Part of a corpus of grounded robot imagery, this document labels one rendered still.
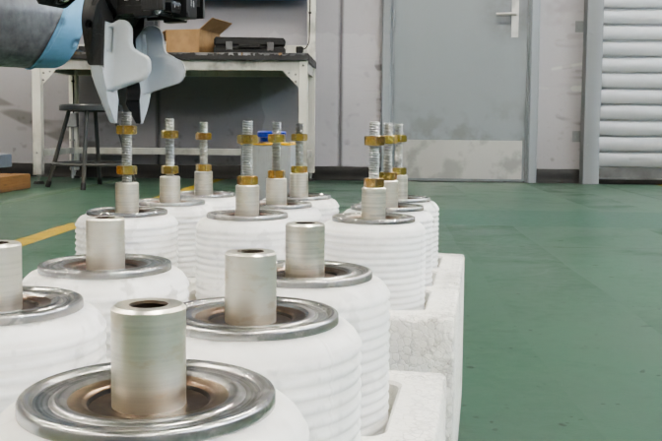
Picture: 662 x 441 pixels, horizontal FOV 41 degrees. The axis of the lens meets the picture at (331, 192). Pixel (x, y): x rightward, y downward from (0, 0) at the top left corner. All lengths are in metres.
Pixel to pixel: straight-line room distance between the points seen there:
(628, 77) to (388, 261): 5.26
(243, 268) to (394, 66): 5.47
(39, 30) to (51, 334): 0.74
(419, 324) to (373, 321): 0.27
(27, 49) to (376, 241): 0.53
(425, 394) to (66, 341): 0.23
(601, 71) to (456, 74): 0.90
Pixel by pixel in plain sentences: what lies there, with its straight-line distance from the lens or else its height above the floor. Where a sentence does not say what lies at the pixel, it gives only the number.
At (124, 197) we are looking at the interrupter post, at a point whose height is 0.27.
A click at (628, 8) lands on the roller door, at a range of 6.04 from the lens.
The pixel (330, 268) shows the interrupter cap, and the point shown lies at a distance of 0.52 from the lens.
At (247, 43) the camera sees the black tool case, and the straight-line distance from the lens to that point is 5.31.
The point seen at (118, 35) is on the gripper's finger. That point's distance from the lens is 0.84.
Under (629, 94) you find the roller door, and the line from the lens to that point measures 5.98.
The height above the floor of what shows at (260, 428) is 0.25.
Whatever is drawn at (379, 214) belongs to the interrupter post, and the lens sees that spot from 0.80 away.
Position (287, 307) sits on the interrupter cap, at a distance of 0.40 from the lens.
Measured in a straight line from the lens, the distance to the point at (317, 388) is 0.36.
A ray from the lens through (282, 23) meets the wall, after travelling 5.90.
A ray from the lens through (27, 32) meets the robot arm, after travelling 1.10.
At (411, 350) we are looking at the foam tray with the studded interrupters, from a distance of 0.75.
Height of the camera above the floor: 0.33
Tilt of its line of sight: 4 degrees down
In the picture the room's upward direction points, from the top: 1 degrees clockwise
